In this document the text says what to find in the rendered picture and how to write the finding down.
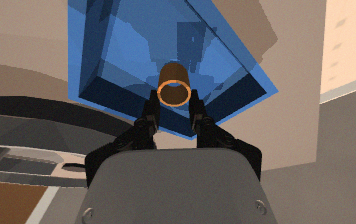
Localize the bronze bushing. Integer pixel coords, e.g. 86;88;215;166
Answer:
157;63;191;107

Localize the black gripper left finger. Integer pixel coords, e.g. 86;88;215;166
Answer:
84;90;160;189

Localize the grey metal ring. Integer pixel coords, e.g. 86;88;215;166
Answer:
0;147;10;160

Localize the blue crate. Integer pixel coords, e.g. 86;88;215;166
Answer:
68;0;278;140

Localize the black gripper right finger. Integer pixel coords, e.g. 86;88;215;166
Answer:
188;89;262;182

